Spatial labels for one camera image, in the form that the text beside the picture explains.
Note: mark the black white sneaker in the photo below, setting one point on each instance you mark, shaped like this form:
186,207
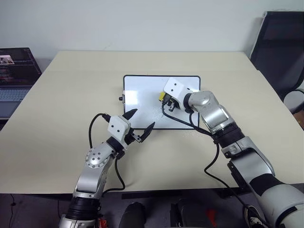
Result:
255,217

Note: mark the white rounded object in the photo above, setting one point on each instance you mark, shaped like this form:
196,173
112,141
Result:
294,101

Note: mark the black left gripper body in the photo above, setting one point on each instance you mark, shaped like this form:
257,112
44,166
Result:
131,139

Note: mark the yellow whiteboard eraser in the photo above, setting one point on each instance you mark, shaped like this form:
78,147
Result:
161,96

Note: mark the black office chair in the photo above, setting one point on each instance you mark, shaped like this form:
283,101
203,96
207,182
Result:
278,47

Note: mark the open laptop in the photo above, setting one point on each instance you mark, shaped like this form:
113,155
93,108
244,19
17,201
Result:
14,69

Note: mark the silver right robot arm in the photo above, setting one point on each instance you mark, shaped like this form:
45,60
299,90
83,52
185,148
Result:
251,161

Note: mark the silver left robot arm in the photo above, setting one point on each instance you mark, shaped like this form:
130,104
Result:
95,173

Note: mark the dark rounded shape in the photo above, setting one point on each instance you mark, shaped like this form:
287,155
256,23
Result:
133,216

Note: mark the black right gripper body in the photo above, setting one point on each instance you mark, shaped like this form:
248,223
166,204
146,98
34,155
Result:
170,103

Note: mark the small red object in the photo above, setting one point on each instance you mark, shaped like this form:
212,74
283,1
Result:
102,223

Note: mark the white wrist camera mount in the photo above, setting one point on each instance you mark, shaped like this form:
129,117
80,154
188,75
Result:
118,129
175,91

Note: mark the black framed whiteboard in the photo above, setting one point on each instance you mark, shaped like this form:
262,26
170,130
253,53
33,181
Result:
142,99

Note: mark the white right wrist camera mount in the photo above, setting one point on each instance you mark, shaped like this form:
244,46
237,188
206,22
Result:
175,91

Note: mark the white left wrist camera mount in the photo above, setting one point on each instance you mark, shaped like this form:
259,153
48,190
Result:
118,129

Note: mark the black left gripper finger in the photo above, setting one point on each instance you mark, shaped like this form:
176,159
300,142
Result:
148,131
130,115

